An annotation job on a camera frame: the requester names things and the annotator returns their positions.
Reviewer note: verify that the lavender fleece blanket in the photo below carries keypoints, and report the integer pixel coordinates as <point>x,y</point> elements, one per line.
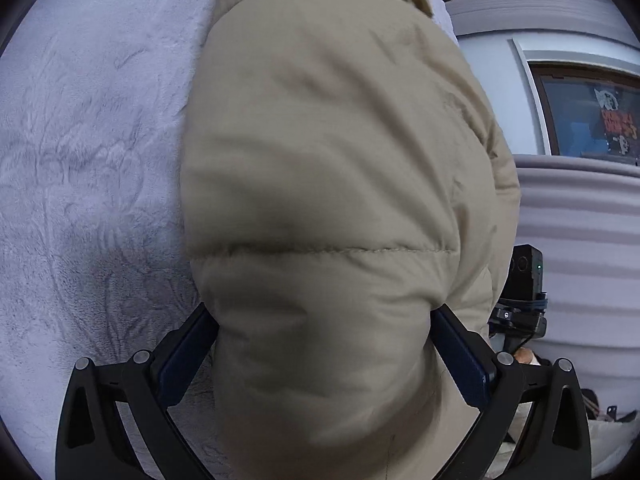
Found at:
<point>85,160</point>

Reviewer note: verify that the person's right hand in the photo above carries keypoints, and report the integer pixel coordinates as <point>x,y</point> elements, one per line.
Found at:
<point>526,356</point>

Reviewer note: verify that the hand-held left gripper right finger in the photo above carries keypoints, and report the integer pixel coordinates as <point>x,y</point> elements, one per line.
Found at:
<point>460,355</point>

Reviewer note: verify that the lavender pleated curtain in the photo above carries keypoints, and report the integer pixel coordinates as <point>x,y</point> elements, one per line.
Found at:
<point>590,240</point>

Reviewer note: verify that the beige puffer jacket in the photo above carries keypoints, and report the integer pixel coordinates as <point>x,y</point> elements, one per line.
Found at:
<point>340,185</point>

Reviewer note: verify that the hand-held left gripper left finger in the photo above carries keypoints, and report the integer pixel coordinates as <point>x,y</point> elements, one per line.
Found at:
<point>185,355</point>

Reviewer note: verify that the white cloth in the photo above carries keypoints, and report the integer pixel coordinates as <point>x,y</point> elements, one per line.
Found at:
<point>615,440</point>

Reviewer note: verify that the window with stickers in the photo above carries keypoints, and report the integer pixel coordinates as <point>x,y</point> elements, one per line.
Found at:
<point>590,110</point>

